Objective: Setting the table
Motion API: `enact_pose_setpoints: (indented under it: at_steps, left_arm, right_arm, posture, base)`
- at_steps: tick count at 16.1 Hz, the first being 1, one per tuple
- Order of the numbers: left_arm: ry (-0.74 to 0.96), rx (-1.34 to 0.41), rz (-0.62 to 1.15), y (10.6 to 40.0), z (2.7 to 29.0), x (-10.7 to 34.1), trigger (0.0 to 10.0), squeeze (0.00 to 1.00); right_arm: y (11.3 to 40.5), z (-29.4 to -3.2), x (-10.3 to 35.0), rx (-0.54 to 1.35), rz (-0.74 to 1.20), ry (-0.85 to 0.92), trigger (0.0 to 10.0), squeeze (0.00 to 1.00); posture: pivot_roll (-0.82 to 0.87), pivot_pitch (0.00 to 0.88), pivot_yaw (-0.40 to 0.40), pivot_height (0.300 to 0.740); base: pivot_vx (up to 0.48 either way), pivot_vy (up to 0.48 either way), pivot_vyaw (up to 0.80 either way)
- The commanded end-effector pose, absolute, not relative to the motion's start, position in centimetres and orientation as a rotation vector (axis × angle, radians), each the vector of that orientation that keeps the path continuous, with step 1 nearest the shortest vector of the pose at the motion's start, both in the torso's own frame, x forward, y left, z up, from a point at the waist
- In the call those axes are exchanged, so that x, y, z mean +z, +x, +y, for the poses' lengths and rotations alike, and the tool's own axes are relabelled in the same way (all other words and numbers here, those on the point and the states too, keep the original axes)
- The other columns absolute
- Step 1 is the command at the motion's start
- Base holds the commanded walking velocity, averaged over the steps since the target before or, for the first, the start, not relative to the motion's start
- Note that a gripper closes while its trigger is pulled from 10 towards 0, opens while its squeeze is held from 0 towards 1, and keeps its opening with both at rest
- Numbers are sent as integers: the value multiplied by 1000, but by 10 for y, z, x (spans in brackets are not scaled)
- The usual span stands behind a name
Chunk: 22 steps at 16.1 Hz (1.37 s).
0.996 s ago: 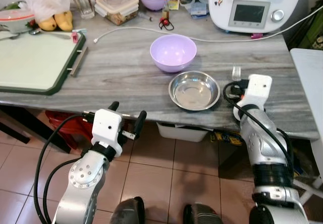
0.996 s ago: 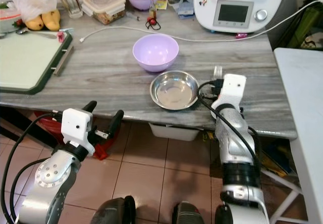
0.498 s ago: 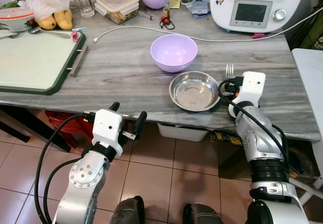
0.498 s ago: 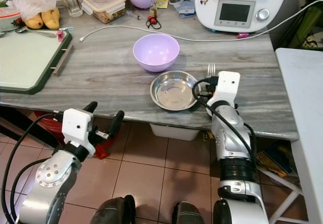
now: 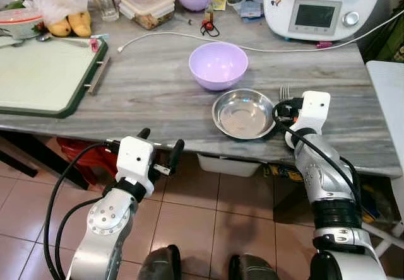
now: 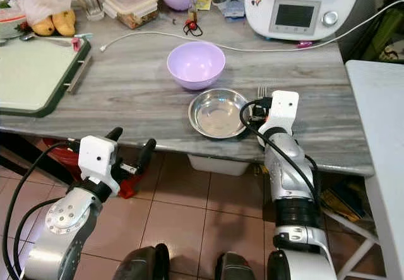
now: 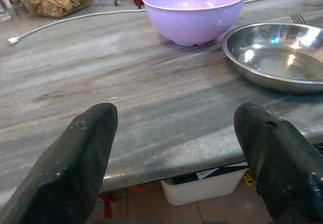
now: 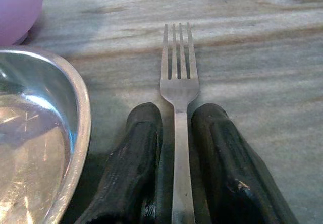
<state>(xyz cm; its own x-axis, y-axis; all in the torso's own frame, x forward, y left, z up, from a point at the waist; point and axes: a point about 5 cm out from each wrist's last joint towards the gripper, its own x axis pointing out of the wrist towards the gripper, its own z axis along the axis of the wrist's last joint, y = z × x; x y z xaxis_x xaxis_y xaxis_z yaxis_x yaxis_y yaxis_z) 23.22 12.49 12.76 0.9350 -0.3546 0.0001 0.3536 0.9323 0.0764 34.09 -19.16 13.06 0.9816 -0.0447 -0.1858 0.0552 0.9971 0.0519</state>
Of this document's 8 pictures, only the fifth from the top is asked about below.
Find silver metal spoon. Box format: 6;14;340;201
0;32;93;49

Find white plastic bin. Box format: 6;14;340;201
196;152;263;178

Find large lilac plastic bowl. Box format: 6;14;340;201
188;41;249;92

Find yellow fruit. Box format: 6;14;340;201
68;11;93;38
47;17;72;38

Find dark robot left foot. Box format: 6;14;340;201
137;245;182;280

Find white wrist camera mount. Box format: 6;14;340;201
116;136;157;182
301;91;332;135

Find green plant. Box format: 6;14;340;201
359;12;404;64

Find dark wooden table frame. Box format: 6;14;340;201
0;131;90;190

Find dark robot foot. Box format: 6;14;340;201
137;245;182;280
228;253;280;280

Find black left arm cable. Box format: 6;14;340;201
42;141;121;280

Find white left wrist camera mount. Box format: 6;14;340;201
116;136;157;182

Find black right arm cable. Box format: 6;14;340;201
272;100;362;221

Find white kitchen cooking machine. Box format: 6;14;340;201
263;0;388;43

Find white charging cable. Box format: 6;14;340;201
117;8;404;55

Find small red-capped sauce bottle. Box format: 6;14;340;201
201;0;220;38

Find green-rimmed pale tray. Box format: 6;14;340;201
0;35;111;119

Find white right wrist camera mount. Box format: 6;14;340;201
301;91;332;135

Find patterned ceramic bowl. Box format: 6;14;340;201
0;7;46;40

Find blue packet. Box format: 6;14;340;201
239;1;265;20

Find clear plastic food container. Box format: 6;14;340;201
119;0;177;31

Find shallow stainless steel bowl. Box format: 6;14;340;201
211;88;277;141

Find yellow blue package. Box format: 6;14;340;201
268;163;305;184

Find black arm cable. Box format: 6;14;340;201
272;100;362;221
42;141;121;280

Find dark robot right foot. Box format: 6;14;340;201
228;253;280;280

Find small pink clip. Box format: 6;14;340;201
90;35;109;53

